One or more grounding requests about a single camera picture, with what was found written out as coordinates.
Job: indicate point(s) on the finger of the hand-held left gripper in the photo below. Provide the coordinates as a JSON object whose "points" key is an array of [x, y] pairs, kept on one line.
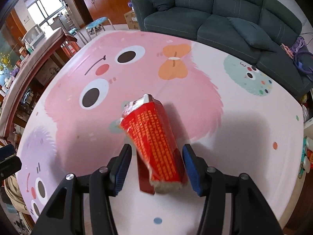
{"points": [[7, 151], [11, 167]]}

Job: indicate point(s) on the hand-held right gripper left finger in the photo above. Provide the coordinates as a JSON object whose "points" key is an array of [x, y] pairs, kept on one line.
{"points": [[122, 169]]}

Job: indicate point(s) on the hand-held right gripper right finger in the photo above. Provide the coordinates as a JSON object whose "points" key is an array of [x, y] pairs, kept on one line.
{"points": [[192, 169]]}

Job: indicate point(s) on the red carton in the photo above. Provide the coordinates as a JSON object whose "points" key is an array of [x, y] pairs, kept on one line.
{"points": [[156, 146]]}

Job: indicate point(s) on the table with cartoon cloth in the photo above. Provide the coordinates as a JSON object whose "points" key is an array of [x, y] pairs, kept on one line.
{"points": [[220, 132]]}

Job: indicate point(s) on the wooden dining table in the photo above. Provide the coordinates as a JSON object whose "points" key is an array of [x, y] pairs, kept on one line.
{"points": [[36, 58]]}

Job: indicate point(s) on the dark grey sofa cushion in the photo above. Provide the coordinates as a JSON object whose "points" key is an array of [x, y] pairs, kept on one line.
{"points": [[251, 34], [161, 0]]}

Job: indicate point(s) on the blue round stool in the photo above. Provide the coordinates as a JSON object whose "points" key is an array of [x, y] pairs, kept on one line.
{"points": [[97, 23]]}

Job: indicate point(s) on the cardboard box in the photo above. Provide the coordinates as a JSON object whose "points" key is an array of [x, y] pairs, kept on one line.
{"points": [[132, 20]]}

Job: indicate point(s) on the purple backpack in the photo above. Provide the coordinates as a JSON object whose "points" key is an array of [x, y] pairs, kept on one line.
{"points": [[303, 56]]}

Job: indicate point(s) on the dark grey sofa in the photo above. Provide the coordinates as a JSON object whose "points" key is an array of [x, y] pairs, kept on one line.
{"points": [[220, 12]]}

